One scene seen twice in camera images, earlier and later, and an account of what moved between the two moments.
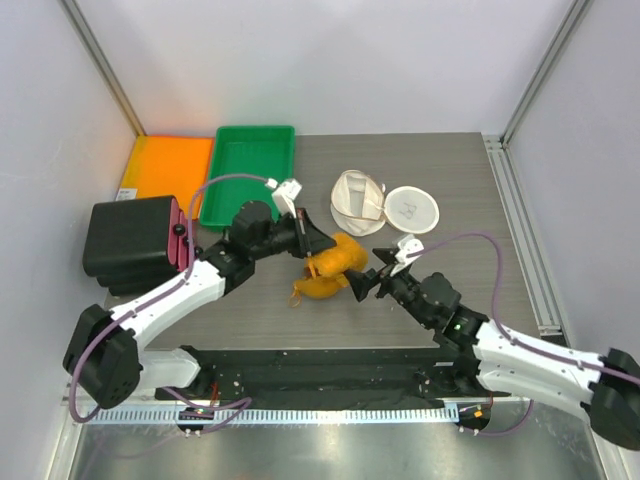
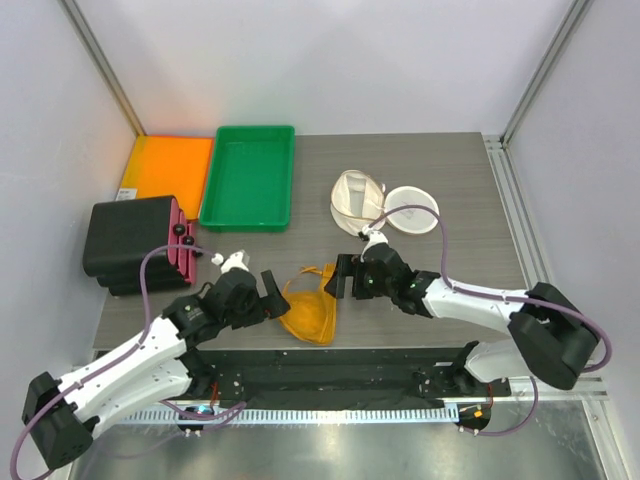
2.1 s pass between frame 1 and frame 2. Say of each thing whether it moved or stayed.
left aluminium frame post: stayed
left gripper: moved
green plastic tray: stayed
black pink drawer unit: stayed
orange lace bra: moved
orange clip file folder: stayed
